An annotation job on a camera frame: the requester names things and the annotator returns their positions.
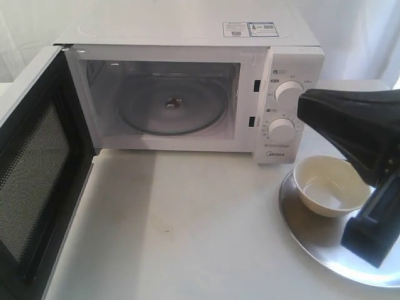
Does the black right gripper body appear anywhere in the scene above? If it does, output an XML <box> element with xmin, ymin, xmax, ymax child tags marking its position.
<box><xmin>341</xmin><ymin>168</ymin><xmax>399</xmax><ymax>268</ymax></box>

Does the glass microwave turntable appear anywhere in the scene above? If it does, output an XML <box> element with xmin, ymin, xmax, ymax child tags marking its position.
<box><xmin>117</xmin><ymin>74</ymin><xmax>229</xmax><ymax>136</ymax></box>

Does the white microwave door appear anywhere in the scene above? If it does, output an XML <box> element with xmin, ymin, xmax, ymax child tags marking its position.
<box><xmin>1</xmin><ymin>46</ymin><xmax>96</xmax><ymax>299</ymax></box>

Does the white Midea microwave body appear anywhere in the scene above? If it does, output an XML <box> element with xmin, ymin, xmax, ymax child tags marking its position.
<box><xmin>57</xmin><ymin>20</ymin><xmax>324</xmax><ymax>164</ymax></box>

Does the white printed warning label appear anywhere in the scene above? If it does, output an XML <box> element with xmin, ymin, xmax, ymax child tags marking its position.
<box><xmin>222</xmin><ymin>22</ymin><xmax>279</xmax><ymax>38</ymax></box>

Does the round stainless steel plate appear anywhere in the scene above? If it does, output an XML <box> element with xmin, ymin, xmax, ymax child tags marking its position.
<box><xmin>278</xmin><ymin>171</ymin><xmax>399</xmax><ymax>288</ymax></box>

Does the upper white power knob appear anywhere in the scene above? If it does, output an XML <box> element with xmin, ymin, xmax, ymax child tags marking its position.
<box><xmin>274</xmin><ymin>81</ymin><xmax>304</xmax><ymax>106</ymax></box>

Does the cream ceramic bowl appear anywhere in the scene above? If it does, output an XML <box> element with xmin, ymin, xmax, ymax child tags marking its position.
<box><xmin>293</xmin><ymin>156</ymin><xmax>373</xmax><ymax>218</ymax></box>

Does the lower white timer knob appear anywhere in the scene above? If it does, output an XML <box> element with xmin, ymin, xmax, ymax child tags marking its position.
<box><xmin>267</xmin><ymin>118</ymin><xmax>296</xmax><ymax>143</ymax></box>

